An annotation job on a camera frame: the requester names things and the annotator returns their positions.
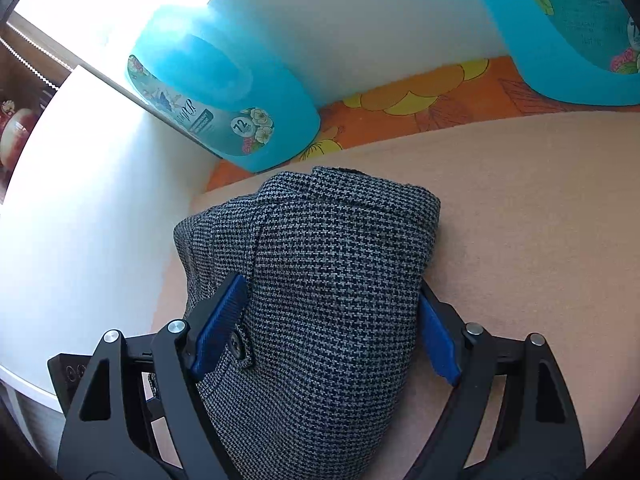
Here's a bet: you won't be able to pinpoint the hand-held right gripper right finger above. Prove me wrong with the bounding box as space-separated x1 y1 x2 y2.
400 292 587 480

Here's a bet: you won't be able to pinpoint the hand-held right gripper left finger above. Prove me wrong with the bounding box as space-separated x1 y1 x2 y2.
56 272 248 480

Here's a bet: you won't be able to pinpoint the grey houndstooth pants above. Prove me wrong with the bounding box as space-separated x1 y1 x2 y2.
148 165 442 480

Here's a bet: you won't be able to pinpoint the beige blanket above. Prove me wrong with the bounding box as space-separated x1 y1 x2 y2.
150 110 640 480

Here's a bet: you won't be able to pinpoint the black device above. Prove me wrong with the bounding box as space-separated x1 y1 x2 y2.
47 352 101 413

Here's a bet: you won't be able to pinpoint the blue laundry detergent bottle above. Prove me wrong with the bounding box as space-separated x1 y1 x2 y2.
460 0 640 106
126 3 321 171

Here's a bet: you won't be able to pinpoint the orange floral cloth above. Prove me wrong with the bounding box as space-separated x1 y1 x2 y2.
206 56 538 193

